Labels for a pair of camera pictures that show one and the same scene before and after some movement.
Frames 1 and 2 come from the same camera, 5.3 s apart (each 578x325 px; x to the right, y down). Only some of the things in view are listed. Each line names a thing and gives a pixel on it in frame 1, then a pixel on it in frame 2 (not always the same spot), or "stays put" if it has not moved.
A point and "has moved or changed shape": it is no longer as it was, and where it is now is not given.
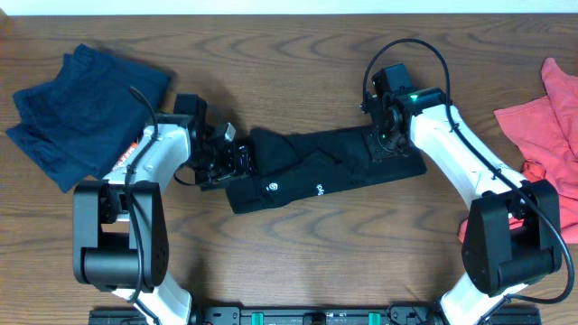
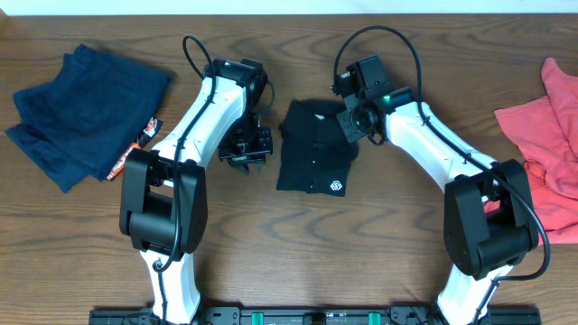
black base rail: [318, 315] stays put
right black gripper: [376, 152] to [343, 119]
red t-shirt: [544, 134] stays put
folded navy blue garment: [83, 118] stays put
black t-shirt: [293, 167] has moved or changed shape
